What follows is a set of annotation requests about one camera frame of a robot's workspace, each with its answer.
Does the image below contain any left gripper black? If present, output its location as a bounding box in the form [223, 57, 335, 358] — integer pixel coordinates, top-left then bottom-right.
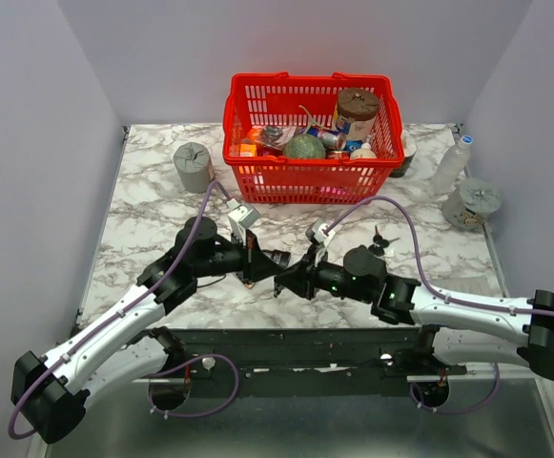
[195, 231, 282, 287]

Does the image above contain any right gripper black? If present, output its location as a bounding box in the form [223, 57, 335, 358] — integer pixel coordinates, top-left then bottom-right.
[275, 242, 372, 302]

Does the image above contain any black padlock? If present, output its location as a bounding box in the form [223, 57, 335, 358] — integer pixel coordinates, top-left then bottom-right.
[263, 250, 291, 269]

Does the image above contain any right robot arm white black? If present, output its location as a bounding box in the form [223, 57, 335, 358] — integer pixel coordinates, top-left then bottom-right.
[274, 245, 554, 382]

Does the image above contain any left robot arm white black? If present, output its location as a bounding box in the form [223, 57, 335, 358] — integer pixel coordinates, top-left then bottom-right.
[11, 217, 291, 444]

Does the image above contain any orange small box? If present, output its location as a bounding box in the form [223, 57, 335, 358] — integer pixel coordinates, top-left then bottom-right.
[238, 143, 257, 157]

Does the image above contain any grey taped can left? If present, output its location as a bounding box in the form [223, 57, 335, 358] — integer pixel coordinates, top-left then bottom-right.
[173, 142, 215, 194]

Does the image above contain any grey taped can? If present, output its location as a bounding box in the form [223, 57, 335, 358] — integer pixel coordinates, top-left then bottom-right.
[441, 177, 503, 231]
[173, 142, 215, 194]

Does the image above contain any green melon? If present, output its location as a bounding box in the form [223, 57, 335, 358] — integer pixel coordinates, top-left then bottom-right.
[283, 134, 326, 160]

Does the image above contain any red soda can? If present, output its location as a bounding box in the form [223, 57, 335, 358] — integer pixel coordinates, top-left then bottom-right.
[326, 151, 350, 160]

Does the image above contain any crumpled snack packet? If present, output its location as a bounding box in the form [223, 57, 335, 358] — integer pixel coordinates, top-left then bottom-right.
[246, 125, 302, 151]

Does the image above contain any red blue drink can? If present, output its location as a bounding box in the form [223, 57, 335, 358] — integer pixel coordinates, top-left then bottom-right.
[307, 127, 347, 151]

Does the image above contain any white pump bottle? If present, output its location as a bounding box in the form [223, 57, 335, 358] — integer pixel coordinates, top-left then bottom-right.
[349, 142, 377, 160]

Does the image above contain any red plastic basket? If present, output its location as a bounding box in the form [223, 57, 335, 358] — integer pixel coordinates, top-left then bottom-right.
[222, 72, 404, 204]

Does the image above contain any blue white booklet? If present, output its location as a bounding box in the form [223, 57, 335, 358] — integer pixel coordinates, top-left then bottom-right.
[441, 276, 493, 297]

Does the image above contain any grey taped can right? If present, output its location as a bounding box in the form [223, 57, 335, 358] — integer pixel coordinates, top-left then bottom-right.
[441, 177, 503, 231]

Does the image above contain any brown lid cylindrical canister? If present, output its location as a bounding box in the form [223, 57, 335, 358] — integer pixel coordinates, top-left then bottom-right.
[334, 88, 380, 141]

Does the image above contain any clear plastic water bottle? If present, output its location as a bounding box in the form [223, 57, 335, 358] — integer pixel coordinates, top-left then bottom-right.
[430, 135, 473, 195]

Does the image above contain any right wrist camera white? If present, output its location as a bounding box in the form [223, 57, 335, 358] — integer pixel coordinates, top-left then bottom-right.
[305, 219, 334, 248]

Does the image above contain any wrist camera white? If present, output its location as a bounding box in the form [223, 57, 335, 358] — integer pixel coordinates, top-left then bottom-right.
[305, 219, 334, 248]
[227, 198, 260, 233]

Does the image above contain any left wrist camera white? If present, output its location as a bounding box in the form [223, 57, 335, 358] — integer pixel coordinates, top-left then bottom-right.
[227, 198, 260, 233]

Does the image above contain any black mounting rail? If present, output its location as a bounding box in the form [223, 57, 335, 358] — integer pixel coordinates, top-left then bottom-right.
[69, 326, 468, 400]

